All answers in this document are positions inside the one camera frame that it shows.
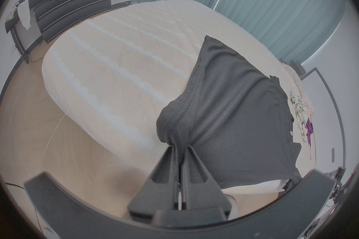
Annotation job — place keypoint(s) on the white printed garment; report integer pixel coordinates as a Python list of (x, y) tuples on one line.
[(298, 114)]

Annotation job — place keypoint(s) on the pale pink pillow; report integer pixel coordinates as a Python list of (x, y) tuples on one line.
[(293, 79)]

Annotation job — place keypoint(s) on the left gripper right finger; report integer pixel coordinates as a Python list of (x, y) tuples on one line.
[(202, 190)]

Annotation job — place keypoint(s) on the purple garment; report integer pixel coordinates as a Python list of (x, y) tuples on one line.
[(309, 128)]

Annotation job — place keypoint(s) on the white cloth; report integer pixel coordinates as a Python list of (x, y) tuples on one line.
[(24, 15)]

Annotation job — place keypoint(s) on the pink garment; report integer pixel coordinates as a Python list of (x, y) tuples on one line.
[(309, 111)]

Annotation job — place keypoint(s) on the black T-shirt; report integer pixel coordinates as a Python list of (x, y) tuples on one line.
[(238, 120)]

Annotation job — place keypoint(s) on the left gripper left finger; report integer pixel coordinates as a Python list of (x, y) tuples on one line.
[(159, 190)]

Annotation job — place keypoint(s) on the grey bedside table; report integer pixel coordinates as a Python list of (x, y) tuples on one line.
[(296, 64)]

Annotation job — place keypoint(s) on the bed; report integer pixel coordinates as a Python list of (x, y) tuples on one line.
[(112, 64)]

